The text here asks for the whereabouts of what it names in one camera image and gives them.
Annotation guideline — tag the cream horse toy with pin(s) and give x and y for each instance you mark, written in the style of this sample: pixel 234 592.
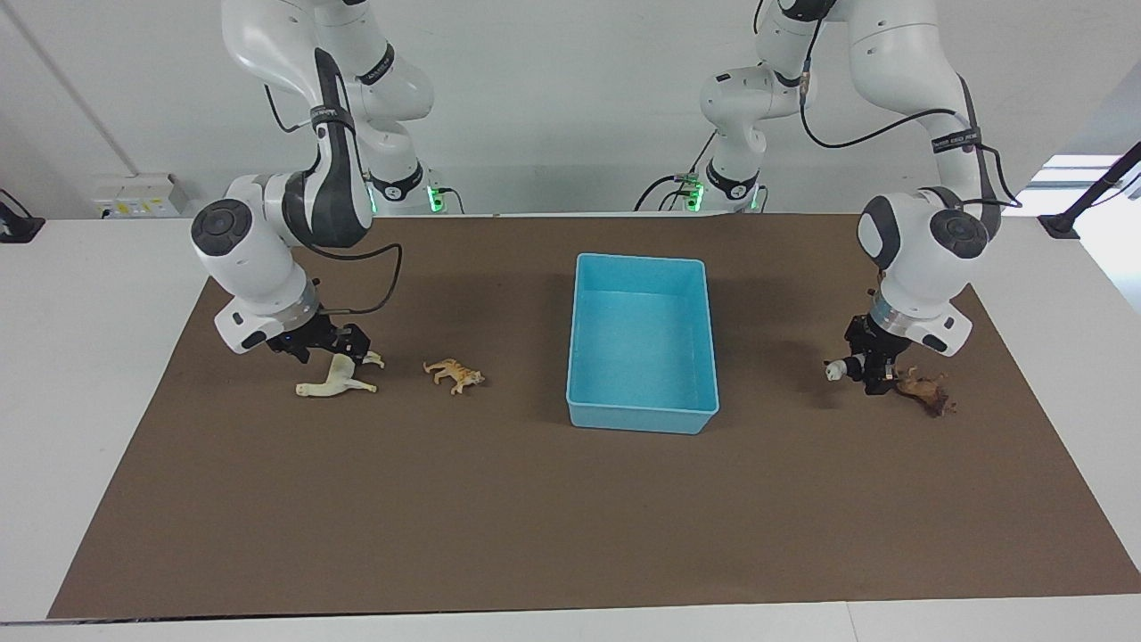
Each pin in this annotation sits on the cream horse toy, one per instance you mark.
pixel 337 379

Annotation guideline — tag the black camera stand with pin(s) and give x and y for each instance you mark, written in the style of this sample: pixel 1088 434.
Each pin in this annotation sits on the black camera stand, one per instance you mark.
pixel 1087 196

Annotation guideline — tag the light blue storage box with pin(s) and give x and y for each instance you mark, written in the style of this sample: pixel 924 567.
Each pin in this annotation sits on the light blue storage box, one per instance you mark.
pixel 642 357

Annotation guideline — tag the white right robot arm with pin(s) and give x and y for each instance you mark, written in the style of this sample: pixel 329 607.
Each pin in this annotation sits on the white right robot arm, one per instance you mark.
pixel 258 259

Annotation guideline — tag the black table clamp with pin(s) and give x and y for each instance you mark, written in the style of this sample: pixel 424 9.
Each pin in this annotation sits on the black table clamp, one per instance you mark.
pixel 16 227

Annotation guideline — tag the brown table mat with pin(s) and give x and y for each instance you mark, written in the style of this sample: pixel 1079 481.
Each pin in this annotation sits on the brown table mat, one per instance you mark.
pixel 446 499

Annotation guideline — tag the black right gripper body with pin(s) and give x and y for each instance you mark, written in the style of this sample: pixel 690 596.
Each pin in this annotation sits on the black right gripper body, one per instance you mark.
pixel 325 339

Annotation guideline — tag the orange striped tiger toy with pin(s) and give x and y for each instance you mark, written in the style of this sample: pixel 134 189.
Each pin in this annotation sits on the orange striped tiger toy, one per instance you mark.
pixel 453 372

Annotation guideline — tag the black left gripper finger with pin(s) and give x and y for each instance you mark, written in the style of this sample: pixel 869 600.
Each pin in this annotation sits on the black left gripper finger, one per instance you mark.
pixel 860 369
pixel 881 378

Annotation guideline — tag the black white panda toy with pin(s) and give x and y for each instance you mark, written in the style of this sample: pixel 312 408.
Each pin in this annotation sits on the black white panda toy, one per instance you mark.
pixel 835 370

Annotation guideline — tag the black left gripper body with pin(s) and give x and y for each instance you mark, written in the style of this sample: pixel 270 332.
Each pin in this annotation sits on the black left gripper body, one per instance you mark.
pixel 874 343

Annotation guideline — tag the brown lion toy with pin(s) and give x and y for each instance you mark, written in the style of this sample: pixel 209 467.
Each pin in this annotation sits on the brown lion toy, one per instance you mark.
pixel 927 390

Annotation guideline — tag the white wall socket box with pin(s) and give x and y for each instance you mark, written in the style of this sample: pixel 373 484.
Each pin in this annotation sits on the white wall socket box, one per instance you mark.
pixel 141 196

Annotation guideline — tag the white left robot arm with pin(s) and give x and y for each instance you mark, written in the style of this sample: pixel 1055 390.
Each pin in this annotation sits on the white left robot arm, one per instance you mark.
pixel 909 267

